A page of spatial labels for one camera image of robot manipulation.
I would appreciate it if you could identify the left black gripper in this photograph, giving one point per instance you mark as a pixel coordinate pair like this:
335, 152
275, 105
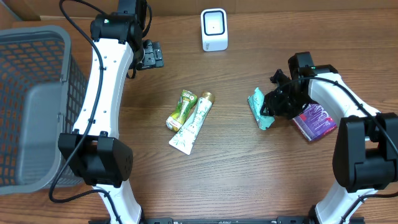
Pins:
150, 55

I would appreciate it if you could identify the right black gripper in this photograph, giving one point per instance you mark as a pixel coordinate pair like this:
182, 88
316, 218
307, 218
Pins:
273, 106

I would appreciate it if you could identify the teal wet wipes pack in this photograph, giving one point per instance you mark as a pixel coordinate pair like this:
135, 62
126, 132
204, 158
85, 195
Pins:
255, 103

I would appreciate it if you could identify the purple sanitary pad pack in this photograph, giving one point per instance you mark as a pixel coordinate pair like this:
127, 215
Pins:
314, 122

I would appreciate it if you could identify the white tube with gold cap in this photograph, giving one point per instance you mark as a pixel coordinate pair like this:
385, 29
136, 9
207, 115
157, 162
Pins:
185, 138

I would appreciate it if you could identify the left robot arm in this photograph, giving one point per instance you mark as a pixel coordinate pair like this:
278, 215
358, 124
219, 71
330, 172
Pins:
93, 150

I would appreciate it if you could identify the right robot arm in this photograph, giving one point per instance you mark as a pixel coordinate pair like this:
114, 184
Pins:
365, 155

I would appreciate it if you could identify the white barcode scanner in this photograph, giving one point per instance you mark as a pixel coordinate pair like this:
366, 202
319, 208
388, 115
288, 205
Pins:
214, 29

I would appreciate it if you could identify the grey plastic shopping basket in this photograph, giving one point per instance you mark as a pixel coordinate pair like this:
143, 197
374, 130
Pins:
42, 93

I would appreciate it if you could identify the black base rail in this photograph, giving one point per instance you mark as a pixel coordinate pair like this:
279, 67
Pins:
278, 220

